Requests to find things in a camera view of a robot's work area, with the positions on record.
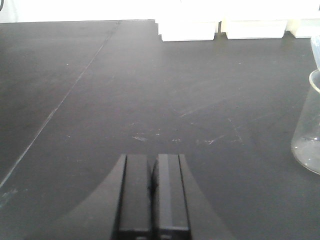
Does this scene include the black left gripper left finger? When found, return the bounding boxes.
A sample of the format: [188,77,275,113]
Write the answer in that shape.
[109,154,152,240]

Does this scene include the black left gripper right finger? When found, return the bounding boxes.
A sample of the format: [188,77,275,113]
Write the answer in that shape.
[152,154,190,240]

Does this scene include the white bin left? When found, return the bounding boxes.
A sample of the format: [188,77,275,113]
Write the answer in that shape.
[155,0,221,42]

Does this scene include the white bin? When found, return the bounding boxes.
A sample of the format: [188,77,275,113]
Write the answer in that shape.
[155,0,221,42]
[221,0,290,40]
[287,0,320,39]

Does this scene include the white bin middle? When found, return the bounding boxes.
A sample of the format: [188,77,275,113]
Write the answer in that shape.
[221,0,290,40]

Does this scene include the white bin right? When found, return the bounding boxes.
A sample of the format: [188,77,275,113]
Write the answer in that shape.
[287,0,320,39]

